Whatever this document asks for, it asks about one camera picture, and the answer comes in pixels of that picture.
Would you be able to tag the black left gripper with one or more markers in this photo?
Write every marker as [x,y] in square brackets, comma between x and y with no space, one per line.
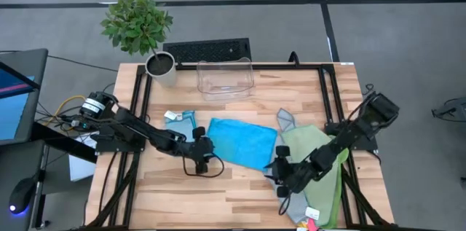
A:
[196,151]

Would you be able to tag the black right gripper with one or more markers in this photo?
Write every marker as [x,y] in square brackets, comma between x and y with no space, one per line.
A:
[291,176]

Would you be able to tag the light blue teal-edged towel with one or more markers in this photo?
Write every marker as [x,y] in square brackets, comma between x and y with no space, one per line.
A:
[182,125]

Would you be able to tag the grey waffle-weave towel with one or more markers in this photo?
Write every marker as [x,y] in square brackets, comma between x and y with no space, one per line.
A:
[296,207]

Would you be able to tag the turquoise terry towel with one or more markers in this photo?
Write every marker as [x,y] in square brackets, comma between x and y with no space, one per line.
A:
[242,143]

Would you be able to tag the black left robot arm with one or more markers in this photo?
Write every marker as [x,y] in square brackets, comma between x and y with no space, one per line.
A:
[142,130]

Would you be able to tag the green microfiber towel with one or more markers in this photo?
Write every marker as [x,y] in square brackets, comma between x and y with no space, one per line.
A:
[327,198]

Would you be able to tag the pink towel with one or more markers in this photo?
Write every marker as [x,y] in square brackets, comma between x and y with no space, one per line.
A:
[312,224]

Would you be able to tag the clear plastic bin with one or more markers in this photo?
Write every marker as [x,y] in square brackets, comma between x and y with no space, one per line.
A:
[225,78]

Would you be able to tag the white plant pot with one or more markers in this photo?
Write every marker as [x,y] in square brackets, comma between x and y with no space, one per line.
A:
[162,70]

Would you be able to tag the white paper sheet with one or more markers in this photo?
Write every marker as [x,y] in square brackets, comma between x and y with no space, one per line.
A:
[82,165]

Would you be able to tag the green leafy plant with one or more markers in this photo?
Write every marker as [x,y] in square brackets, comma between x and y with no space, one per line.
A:
[136,23]

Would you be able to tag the black side desk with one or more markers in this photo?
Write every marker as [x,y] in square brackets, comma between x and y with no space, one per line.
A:
[54,140]

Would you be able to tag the grey chair base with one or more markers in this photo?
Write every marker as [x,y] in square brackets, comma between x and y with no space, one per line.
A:
[451,109]

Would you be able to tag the black computer mouse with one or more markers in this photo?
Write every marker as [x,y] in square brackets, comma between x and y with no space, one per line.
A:
[22,194]

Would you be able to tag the monitor with blue screen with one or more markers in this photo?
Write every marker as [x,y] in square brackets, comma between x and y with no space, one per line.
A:
[22,78]

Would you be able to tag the black aluminium table frame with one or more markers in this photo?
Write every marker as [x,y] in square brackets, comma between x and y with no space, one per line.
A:
[143,89]

